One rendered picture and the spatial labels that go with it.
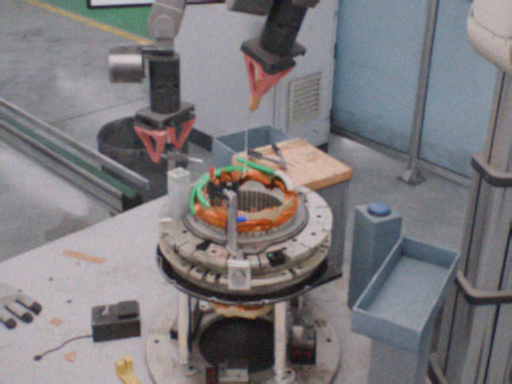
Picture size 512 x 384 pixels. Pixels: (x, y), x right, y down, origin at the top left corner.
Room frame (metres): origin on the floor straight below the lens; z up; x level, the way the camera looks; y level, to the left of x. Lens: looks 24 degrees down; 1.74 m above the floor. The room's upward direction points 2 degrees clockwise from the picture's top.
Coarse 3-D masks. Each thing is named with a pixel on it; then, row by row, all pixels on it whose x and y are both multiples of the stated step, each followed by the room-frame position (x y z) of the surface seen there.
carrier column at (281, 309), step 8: (280, 304) 0.99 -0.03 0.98; (288, 304) 1.00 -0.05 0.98; (280, 312) 0.99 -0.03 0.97; (280, 320) 0.99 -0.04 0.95; (280, 328) 0.99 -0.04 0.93; (280, 336) 0.99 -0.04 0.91; (280, 344) 0.99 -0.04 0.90; (280, 352) 0.99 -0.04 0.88; (280, 360) 0.99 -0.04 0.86; (272, 368) 1.00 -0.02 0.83; (280, 368) 0.99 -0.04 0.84; (272, 376) 1.00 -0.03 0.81; (280, 376) 0.99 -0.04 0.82
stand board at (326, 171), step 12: (240, 156) 1.42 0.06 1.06; (276, 156) 1.42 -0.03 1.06; (288, 156) 1.43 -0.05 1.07; (300, 156) 1.43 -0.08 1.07; (324, 156) 1.43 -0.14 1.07; (288, 168) 1.36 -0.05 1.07; (300, 168) 1.37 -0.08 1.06; (312, 168) 1.37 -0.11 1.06; (324, 168) 1.37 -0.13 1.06; (336, 168) 1.37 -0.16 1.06; (348, 168) 1.37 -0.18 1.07; (300, 180) 1.31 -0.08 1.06; (312, 180) 1.31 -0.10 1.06; (324, 180) 1.32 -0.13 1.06; (336, 180) 1.34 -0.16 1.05
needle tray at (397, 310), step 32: (416, 256) 1.08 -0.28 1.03; (448, 256) 1.06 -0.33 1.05; (384, 288) 0.99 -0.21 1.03; (416, 288) 0.99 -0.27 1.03; (448, 288) 0.99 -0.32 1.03; (352, 320) 0.88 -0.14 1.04; (384, 320) 0.86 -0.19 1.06; (416, 320) 0.91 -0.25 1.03; (384, 352) 0.93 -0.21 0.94; (416, 352) 0.83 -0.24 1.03
